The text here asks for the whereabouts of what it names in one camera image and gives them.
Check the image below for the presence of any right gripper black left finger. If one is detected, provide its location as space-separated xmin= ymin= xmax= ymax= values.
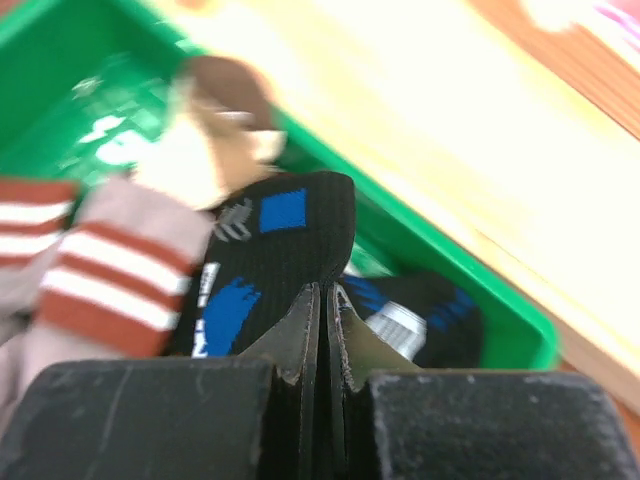
xmin=1 ymin=284 xmax=320 ymax=480

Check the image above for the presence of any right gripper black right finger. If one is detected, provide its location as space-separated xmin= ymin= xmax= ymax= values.
xmin=327 ymin=286 xmax=639 ymax=480

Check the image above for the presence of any black sock with white stripes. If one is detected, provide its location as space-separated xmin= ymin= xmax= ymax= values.
xmin=164 ymin=171 xmax=355 ymax=358

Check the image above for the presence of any black sock with blue logo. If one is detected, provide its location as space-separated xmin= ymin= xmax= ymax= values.
xmin=340 ymin=271 xmax=485 ymax=368

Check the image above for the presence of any grey sock with red stripes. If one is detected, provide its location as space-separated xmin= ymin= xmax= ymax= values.
xmin=1 ymin=176 xmax=212 ymax=418

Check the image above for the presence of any brown and cream sock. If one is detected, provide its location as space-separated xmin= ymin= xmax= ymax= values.
xmin=131 ymin=55 xmax=287 ymax=210

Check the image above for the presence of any wooden hanging rack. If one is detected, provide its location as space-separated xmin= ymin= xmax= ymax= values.
xmin=156 ymin=1 xmax=639 ymax=409

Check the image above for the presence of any green plastic tray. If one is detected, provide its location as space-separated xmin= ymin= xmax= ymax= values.
xmin=1 ymin=1 xmax=559 ymax=369

